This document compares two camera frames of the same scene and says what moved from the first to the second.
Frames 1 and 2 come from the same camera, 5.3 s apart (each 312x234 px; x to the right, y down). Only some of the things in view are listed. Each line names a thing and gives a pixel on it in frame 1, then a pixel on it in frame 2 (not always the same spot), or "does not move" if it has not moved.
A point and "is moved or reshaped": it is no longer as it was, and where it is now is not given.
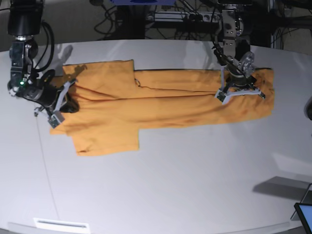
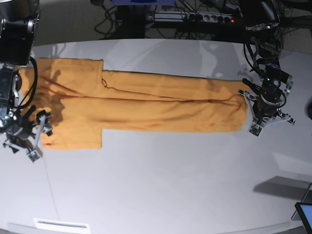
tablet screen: (304, 212) does not move
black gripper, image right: (240, 82) to (271, 97)
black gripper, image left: (48, 95) to (20, 131)
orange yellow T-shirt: (117, 102) is moved or reshaped
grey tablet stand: (307, 199) does not move
